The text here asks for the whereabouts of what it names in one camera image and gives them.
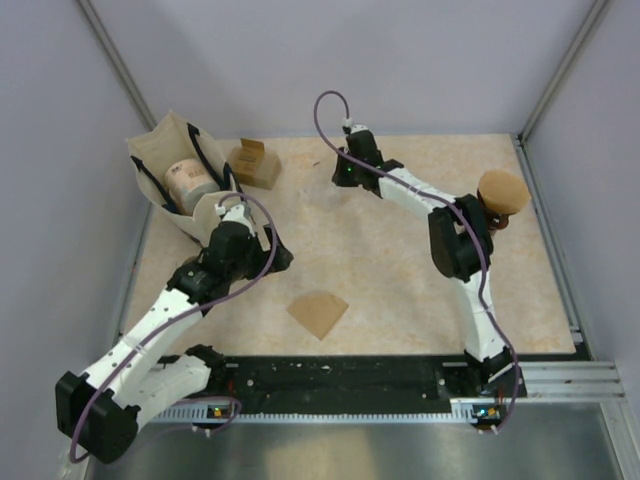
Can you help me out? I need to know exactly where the brown paper filter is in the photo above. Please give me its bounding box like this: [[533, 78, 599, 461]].
[[287, 291, 349, 340], [477, 170, 531, 215]]

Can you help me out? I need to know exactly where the amber glass coffee dripper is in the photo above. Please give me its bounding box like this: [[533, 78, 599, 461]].
[[476, 189, 515, 236]]

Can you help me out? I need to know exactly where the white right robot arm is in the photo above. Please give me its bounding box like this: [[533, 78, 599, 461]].
[[332, 120, 520, 396]]

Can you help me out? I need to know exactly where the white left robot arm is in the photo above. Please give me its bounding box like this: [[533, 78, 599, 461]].
[[55, 220, 294, 464]]

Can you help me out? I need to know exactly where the brown cardboard box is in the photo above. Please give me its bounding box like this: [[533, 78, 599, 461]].
[[227, 138, 282, 190]]

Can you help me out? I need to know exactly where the cream canvas tote bag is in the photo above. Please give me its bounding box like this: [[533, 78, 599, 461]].
[[126, 111, 241, 246]]

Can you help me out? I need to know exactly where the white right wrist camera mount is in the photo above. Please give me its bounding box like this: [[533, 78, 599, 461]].
[[341, 117, 369, 136]]

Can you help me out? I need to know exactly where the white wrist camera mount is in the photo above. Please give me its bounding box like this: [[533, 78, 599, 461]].
[[341, 117, 369, 136], [215, 202, 252, 229]]

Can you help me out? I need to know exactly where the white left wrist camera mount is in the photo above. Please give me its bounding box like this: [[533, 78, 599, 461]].
[[215, 202, 252, 229]]

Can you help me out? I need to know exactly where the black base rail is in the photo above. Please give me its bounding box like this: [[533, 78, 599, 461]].
[[205, 355, 513, 416]]

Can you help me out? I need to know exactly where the grey slotted cable duct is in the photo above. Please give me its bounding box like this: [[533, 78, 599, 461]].
[[149, 399, 507, 426]]

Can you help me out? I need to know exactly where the left aluminium frame post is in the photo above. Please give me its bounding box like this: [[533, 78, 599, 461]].
[[72, 0, 157, 131]]

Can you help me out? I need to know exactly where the aluminium frame post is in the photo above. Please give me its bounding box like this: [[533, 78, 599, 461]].
[[517, 0, 614, 145], [72, 0, 157, 131]]

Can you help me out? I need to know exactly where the right aluminium frame post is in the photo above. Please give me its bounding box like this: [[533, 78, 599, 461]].
[[517, 0, 614, 145]]

